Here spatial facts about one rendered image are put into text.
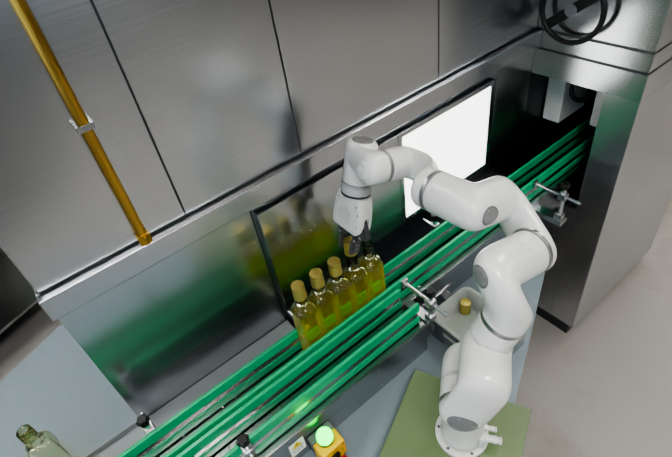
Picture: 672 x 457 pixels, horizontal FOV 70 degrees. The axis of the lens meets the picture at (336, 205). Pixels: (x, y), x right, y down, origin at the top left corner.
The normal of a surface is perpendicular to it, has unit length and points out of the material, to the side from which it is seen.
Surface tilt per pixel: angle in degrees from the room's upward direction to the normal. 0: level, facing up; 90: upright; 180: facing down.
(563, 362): 0
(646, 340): 0
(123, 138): 90
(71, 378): 0
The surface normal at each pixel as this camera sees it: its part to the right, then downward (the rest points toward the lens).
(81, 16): 0.62, 0.44
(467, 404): -0.45, 0.54
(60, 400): -0.13, -0.76
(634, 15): -0.78, 0.47
